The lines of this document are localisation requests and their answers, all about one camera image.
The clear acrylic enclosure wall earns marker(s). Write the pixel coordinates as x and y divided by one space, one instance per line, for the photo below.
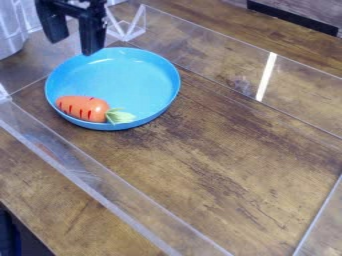
233 175

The clear acrylic corner bracket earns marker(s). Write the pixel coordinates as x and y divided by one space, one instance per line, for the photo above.
123 30

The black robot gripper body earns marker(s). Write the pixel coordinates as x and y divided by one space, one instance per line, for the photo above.
74 8

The dark background board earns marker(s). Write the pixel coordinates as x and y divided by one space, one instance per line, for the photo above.
293 18

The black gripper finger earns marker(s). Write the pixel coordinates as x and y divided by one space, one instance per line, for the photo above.
53 20
93 27

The blue round tray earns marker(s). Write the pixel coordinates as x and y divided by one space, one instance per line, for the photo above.
132 78

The orange toy carrot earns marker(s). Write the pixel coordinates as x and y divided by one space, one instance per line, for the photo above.
93 109

